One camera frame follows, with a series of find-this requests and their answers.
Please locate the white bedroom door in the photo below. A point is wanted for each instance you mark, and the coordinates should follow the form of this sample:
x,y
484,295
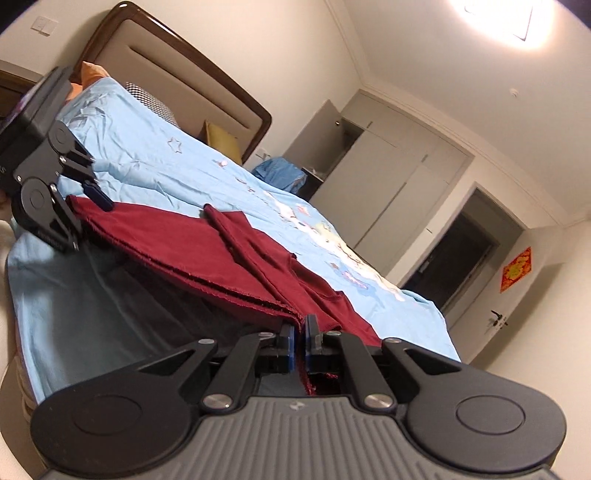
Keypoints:
x,y
469,334

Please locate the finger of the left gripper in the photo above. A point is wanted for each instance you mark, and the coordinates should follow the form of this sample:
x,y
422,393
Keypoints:
x,y
93,192

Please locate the red fu character decoration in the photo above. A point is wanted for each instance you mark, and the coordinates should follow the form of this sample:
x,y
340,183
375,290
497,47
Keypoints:
x,y
518,268

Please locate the light blue cartoon bedspread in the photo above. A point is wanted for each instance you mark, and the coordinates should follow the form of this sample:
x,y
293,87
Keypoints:
x,y
84,314

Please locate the orange pillow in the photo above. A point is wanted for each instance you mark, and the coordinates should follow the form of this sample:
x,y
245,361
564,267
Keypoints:
x,y
90,73

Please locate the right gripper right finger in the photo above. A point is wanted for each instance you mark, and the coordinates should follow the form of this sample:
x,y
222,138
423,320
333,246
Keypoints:
x,y
334,351

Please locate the ceiling lamp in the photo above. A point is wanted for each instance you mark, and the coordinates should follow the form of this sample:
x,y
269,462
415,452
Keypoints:
x,y
517,24

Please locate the white wall switch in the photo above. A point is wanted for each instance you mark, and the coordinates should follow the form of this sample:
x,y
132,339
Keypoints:
x,y
43,25

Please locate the brown beige bed headboard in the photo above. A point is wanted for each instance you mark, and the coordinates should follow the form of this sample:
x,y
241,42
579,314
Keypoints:
x,y
133,46

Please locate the dark red knit sweater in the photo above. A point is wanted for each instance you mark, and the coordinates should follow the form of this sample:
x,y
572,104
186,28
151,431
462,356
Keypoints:
x,y
221,258

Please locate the yellow pillow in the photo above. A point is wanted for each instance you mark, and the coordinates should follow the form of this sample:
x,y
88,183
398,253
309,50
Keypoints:
x,y
223,142

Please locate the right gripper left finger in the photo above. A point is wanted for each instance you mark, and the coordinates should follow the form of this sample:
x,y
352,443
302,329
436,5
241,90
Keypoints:
x,y
276,351

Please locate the blue clothes pile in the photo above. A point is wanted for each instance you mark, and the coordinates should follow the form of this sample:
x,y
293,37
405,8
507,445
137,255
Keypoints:
x,y
281,174

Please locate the beige built-in wardrobe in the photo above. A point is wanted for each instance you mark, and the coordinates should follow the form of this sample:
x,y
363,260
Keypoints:
x,y
378,174

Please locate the black door handle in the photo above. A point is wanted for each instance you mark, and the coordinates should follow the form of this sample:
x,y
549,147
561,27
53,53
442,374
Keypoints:
x,y
496,321

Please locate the checkered pillow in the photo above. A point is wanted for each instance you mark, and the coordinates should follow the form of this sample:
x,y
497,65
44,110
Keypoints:
x,y
151,102

